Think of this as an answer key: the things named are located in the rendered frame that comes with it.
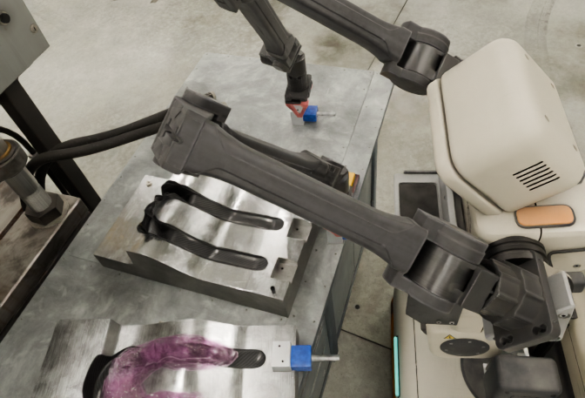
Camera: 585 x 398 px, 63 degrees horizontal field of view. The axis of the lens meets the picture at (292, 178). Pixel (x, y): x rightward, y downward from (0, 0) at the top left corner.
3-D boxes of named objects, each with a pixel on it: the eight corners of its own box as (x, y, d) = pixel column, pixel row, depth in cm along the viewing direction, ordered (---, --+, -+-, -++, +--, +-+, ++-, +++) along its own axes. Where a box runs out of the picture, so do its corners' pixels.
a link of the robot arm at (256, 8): (227, -3, 84) (252, -58, 84) (201, -12, 86) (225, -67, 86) (289, 77, 126) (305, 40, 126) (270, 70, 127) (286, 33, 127)
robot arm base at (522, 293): (562, 336, 58) (541, 251, 66) (515, 317, 55) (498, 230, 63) (505, 354, 64) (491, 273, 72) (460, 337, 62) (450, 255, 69)
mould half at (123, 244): (321, 224, 122) (317, 191, 112) (288, 318, 107) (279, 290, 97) (152, 188, 136) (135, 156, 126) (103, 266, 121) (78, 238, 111)
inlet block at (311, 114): (336, 115, 147) (335, 101, 143) (334, 126, 144) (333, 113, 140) (294, 113, 149) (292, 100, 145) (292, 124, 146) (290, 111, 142)
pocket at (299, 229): (312, 230, 115) (312, 221, 112) (306, 249, 112) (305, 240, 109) (295, 226, 116) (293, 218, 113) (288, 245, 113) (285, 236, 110)
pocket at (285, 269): (299, 269, 108) (297, 261, 106) (292, 290, 105) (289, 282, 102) (280, 265, 110) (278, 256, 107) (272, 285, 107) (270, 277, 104)
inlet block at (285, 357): (339, 349, 98) (338, 340, 94) (340, 374, 95) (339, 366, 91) (276, 350, 100) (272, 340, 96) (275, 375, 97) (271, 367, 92)
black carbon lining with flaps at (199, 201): (287, 222, 115) (282, 199, 108) (264, 281, 106) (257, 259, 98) (163, 195, 125) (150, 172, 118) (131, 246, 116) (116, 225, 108)
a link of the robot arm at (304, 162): (167, 172, 62) (203, 96, 60) (143, 154, 65) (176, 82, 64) (326, 207, 97) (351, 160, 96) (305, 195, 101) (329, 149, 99)
